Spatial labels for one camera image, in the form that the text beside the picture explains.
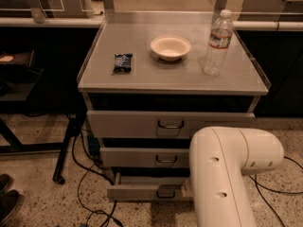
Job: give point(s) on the grey bottom drawer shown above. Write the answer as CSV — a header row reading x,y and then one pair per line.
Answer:
x,y
139,188

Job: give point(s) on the grey drawer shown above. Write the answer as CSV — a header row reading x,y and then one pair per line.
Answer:
x,y
145,157
139,188
175,125

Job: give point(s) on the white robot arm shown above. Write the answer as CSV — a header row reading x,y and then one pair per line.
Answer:
x,y
218,159

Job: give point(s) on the grey middle drawer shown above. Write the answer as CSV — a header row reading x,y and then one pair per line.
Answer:
x,y
145,157

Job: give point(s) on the grey top drawer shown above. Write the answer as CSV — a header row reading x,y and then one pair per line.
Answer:
x,y
175,125

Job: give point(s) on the grey metal drawer cabinet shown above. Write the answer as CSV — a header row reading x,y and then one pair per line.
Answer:
x,y
155,85

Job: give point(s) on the white paper bowl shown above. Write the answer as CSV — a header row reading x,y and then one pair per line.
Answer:
x,y
170,48

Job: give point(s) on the dark blue snack packet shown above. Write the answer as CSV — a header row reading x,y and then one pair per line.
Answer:
x,y
123,63

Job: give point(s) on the clear plastic water bottle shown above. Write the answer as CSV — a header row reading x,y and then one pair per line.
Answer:
x,y
218,43

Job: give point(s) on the dark shoe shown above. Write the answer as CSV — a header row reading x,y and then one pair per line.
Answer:
x,y
8,198

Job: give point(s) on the black side shelf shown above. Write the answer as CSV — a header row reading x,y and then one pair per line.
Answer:
x,y
18,75

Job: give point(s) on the black table frame leg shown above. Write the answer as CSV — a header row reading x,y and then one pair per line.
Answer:
x,y
15,146

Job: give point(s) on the white horizontal rail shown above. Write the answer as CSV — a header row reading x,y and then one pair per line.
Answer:
x,y
66,22

